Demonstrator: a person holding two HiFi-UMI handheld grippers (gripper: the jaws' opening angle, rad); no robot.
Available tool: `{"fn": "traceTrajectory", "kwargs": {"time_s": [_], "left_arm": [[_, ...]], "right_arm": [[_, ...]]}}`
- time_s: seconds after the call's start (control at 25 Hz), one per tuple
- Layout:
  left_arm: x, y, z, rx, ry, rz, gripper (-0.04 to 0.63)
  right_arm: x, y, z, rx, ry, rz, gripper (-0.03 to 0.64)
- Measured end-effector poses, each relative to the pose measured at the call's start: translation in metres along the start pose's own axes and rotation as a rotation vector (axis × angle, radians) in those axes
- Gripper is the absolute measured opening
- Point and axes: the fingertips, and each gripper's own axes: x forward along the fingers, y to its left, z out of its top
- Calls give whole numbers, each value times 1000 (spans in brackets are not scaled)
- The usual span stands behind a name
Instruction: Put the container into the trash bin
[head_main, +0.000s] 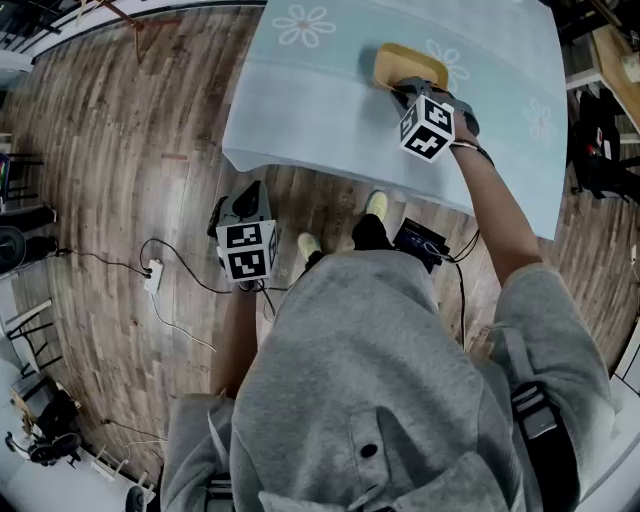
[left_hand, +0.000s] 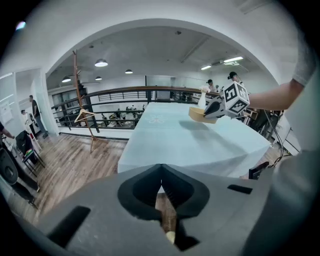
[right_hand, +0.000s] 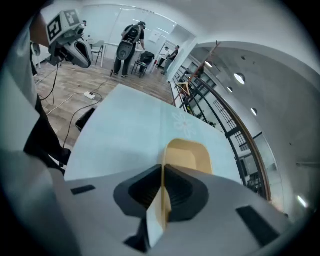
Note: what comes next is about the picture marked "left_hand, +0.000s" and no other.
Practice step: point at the black metal railing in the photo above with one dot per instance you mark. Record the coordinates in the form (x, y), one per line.
(88, 112)

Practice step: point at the wooden coat rack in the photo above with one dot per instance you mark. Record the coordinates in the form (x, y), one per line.
(79, 75)

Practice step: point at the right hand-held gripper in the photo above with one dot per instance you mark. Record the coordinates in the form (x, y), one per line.
(235, 98)

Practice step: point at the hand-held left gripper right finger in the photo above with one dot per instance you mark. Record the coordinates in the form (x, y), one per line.
(217, 215)

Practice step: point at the wooden clothes hanger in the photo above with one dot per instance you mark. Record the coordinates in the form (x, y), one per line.
(86, 111)

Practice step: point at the black pendant lamp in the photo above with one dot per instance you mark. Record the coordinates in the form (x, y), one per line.
(128, 71)
(101, 62)
(66, 79)
(98, 78)

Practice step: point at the black bag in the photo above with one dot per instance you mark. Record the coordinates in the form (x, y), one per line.
(23, 142)

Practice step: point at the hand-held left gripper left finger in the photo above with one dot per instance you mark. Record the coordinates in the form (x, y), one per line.
(107, 217)

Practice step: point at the black metal stool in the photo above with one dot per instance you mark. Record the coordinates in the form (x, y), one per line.
(31, 158)

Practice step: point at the light blue floral tablecloth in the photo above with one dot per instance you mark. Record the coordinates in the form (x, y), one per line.
(175, 150)

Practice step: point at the black round-backed chair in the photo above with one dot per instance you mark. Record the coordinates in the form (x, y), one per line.
(8, 170)

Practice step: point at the black battery box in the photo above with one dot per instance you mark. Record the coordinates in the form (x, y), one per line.
(257, 170)

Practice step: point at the ceiling tube light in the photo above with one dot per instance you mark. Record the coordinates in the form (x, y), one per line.
(233, 59)
(206, 67)

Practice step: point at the person's right forearm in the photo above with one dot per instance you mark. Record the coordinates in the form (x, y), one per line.
(270, 100)

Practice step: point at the white vase with flowers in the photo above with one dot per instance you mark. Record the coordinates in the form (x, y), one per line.
(202, 100)

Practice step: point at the wooden tray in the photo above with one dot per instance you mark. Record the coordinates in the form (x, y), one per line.
(196, 115)

